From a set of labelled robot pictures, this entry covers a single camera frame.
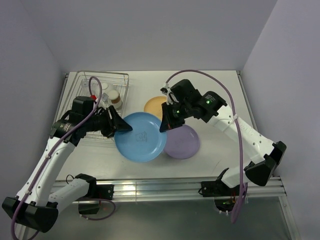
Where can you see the purple plate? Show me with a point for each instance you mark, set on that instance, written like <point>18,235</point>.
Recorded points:
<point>182,142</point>

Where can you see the clear glass cup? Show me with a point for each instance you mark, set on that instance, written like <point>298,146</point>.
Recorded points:
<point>88,89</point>

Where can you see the aluminium mounting rail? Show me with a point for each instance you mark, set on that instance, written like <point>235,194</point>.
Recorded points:
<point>180,189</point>

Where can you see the orange plate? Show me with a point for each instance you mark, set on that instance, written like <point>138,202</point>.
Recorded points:
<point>154,106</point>

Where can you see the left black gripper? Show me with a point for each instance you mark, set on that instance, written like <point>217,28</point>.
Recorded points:
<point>116,123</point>

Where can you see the steel cup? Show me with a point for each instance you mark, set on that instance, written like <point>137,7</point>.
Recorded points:
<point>114,99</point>

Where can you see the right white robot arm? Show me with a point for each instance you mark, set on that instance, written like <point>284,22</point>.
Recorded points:
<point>265,155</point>

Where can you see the blue plate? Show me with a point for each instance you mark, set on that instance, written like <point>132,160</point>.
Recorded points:
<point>144,142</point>

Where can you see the white ceramic bowl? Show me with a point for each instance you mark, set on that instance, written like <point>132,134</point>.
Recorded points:
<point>107,87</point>

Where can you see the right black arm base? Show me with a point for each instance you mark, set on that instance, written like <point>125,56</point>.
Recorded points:
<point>215,188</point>

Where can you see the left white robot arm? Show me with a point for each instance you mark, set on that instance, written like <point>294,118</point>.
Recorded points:
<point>35,206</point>

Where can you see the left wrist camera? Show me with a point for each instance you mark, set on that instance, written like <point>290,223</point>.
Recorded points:
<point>103,101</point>

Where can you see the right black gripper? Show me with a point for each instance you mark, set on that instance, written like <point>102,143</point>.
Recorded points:
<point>168,122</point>

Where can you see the metal wire dish rack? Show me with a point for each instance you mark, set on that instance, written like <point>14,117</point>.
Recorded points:
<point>85,107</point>

